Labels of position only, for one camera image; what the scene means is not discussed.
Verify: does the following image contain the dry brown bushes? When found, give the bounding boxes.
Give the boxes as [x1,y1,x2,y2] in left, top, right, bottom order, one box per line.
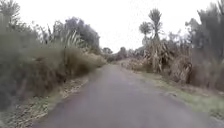
[0,29,108,111]
[119,38,224,93]

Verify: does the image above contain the grey asphalt path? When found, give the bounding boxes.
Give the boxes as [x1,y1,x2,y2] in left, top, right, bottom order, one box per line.
[31,63,224,128]

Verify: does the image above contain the grass verge with dry leaves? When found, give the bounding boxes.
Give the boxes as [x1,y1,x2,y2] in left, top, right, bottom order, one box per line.
[133,68,224,123]
[0,74,91,128]

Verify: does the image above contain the row of dark trees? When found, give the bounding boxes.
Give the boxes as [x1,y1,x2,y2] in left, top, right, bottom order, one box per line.
[138,1,224,68]
[0,0,103,56]

